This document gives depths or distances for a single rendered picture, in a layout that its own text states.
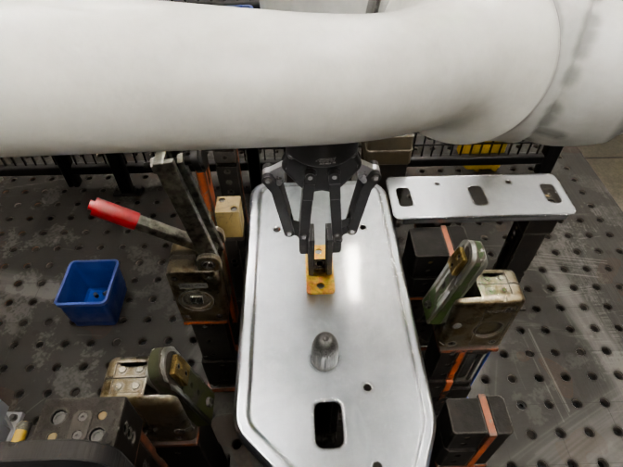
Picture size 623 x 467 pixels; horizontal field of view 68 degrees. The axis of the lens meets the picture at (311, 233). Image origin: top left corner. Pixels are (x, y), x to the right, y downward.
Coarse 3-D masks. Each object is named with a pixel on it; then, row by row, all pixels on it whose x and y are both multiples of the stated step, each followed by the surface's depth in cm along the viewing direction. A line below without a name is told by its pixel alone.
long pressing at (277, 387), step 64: (256, 192) 75; (320, 192) 75; (384, 192) 76; (256, 256) 66; (384, 256) 66; (256, 320) 59; (320, 320) 59; (384, 320) 59; (256, 384) 53; (320, 384) 53; (384, 384) 53; (256, 448) 48; (320, 448) 48; (384, 448) 48
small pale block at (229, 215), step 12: (216, 204) 64; (228, 204) 64; (240, 204) 65; (216, 216) 64; (228, 216) 64; (240, 216) 65; (228, 228) 65; (240, 228) 65; (228, 240) 67; (240, 240) 67; (228, 252) 70; (240, 252) 70; (240, 264) 72; (240, 276) 74; (240, 288) 77; (240, 300) 79; (240, 312) 82
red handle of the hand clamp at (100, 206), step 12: (96, 204) 52; (108, 204) 53; (96, 216) 53; (108, 216) 53; (120, 216) 53; (132, 216) 54; (144, 216) 55; (132, 228) 54; (144, 228) 55; (156, 228) 55; (168, 228) 56; (168, 240) 56; (180, 240) 57
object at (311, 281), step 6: (318, 246) 65; (324, 246) 65; (324, 252) 65; (306, 258) 64; (318, 258) 64; (324, 258) 64; (306, 264) 63; (318, 264) 63; (324, 264) 62; (306, 270) 63; (318, 270) 62; (324, 270) 62; (306, 276) 62; (312, 276) 62; (318, 276) 62; (324, 276) 62; (330, 276) 62; (306, 282) 61; (312, 282) 61; (318, 282) 61; (324, 282) 61; (330, 282) 61; (306, 288) 60; (312, 288) 60; (318, 288) 60; (324, 288) 60; (330, 288) 60; (312, 294) 60; (318, 294) 60; (324, 294) 60
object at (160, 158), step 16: (160, 160) 47; (176, 160) 48; (192, 160) 47; (208, 160) 50; (160, 176) 48; (176, 176) 48; (192, 176) 52; (176, 192) 49; (192, 192) 53; (176, 208) 51; (192, 208) 51; (192, 224) 53; (208, 224) 57; (192, 240) 55; (208, 240) 55
